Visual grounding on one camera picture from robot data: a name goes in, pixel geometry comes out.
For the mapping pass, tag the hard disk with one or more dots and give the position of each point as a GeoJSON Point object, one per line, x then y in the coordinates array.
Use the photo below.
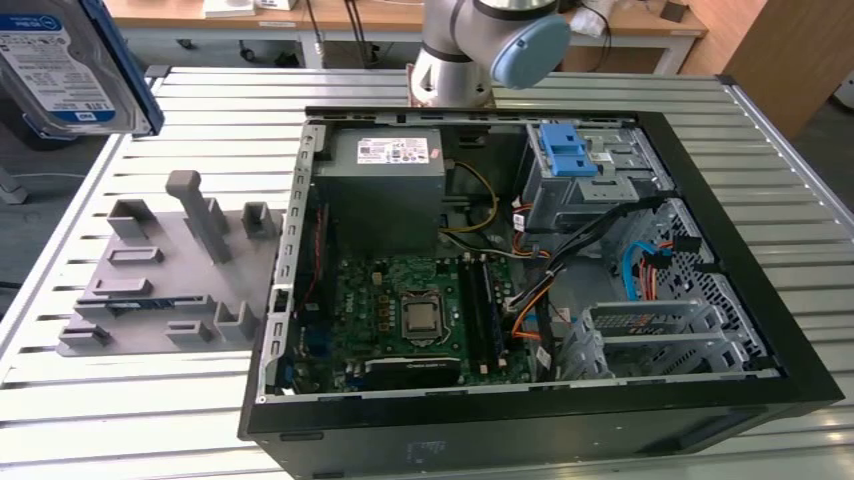
{"type": "Point", "coordinates": [60, 65]}

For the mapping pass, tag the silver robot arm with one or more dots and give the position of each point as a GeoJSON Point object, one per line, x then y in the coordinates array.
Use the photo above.
{"type": "Point", "coordinates": [453, 75]}

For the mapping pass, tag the metal disk bay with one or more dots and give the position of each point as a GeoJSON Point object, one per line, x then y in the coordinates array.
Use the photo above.
{"type": "Point", "coordinates": [660, 341]}

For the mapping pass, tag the CPU socket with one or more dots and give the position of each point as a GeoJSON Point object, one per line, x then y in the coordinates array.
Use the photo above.
{"type": "Point", "coordinates": [423, 293]}

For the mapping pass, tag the grey power supply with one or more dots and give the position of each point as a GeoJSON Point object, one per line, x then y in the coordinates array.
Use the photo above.
{"type": "Point", "coordinates": [380, 200]}

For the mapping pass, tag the green motherboard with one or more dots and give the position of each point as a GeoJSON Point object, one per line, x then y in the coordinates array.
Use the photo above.
{"type": "Point", "coordinates": [373, 300]}

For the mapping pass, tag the silver CPU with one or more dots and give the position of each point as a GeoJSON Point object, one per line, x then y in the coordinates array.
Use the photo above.
{"type": "Point", "coordinates": [421, 317]}

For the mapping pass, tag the black RAM slot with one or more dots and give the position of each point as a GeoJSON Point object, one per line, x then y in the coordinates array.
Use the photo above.
{"type": "Point", "coordinates": [475, 310]}

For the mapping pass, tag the black graphics card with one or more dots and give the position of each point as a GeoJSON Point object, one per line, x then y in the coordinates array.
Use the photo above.
{"type": "Point", "coordinates": [409, 372]}

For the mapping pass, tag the blue plastic drive latch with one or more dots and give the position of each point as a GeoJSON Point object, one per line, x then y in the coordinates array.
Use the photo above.
{"type": "Point", "coordinates": [563, 150]}

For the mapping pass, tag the metal drive cage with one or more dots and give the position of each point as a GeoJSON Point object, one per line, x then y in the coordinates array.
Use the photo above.
{"type": "Point", "coordinates": [600, 192]}

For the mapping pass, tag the grey parts rack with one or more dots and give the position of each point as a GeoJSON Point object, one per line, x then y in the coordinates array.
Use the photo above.
{"type": "Point", "coordinates": [180, 280]}

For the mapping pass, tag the black PC case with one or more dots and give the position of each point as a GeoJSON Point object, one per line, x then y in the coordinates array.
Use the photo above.
{"type": "Point", "coordinates": [467, 430]}

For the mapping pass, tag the small RAM stick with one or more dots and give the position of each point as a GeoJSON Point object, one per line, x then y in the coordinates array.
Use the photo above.
{"type": "Point", "coordinates": [142, 303]}

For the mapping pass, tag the white box blue label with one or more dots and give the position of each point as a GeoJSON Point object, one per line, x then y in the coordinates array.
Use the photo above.
{"type": "Point", "coordinates": [274, 4]}

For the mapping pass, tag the grey metal stand foot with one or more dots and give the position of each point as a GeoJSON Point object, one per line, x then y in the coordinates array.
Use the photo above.
{"type": "Point", "coordinates": [13, 192]}

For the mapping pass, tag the wooden cabinet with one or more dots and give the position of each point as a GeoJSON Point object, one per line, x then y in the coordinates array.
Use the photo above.
{"type": "Point", "coordinates": [787, 50]}

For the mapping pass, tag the white round appliance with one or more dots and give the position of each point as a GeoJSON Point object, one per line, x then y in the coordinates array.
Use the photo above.
{"type": "Point", "coordinates": [846, 92]}

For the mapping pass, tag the wooden desk white frame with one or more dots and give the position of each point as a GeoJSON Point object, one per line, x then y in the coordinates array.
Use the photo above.
{"type": "Point", "coordinates": [200, 22]}
{"type": "Point", "coordinates": [653, 27]}

